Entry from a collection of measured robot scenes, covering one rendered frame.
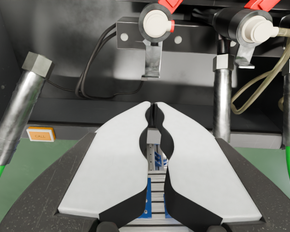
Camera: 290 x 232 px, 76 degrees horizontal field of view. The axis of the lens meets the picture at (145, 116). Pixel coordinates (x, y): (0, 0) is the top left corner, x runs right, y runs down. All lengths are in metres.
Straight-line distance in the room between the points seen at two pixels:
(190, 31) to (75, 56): 0.28
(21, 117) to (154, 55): 0.12
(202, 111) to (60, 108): 0.35
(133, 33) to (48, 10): 0.24
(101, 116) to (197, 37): 0.27
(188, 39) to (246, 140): 0.27
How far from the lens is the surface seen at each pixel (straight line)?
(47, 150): 1.96
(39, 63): 0.18
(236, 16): 0.19
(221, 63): 0.22
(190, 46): 0.30
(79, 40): 0.47
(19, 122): 0.18
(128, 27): 0.29
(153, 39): 0.17
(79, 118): 0.45
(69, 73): 0.50
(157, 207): 0.79
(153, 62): 0.18
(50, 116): 0.47
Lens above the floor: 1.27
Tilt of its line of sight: 58 degrees down
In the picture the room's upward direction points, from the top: 179 degrees counter-clockwise
